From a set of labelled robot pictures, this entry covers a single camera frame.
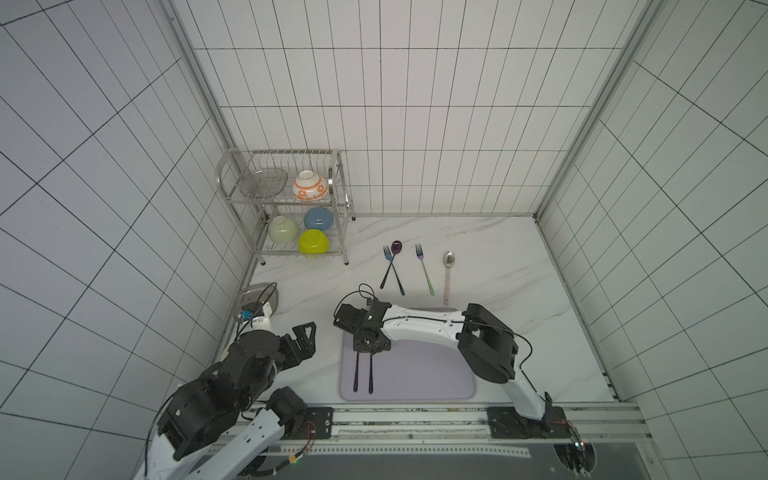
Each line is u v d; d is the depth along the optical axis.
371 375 0.80
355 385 0.78
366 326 0.63
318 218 1.08
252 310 0.54
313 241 1.01
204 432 0.39
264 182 0.94
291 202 0.87
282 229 1.03
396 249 1.08
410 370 0.81
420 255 1.07
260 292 0.98
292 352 0.55
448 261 1.03
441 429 0.73
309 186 0.85
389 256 1.07
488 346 0.50
